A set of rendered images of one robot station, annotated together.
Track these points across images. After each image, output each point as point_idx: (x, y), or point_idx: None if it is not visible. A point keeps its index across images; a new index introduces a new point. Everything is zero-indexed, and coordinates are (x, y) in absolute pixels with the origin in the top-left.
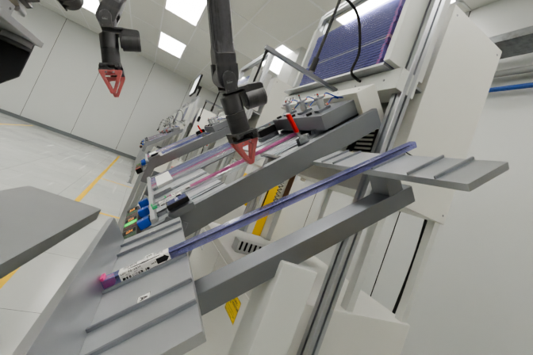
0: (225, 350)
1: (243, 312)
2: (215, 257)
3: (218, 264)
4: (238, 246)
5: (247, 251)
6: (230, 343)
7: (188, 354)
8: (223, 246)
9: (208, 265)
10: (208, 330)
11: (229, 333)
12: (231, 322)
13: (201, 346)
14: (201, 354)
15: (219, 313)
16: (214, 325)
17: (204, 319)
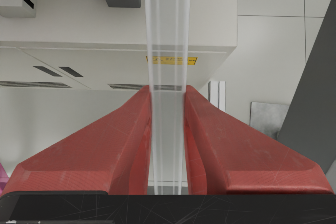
0: (198, 71)
1: (215, 58)
2: (11, 52)
3: (45, 53)
4: (30, 9)
5: None
6: (204, 69)
7: (107, 82)
8: (8, 41)
9: (3, 58)
10: (129, 73)
11: (192, 67)
12: (189, 65)
13: (132, 77)
14: (139, 79)
15: (140, 67)
16: (141, 70)
17: (103, 73)
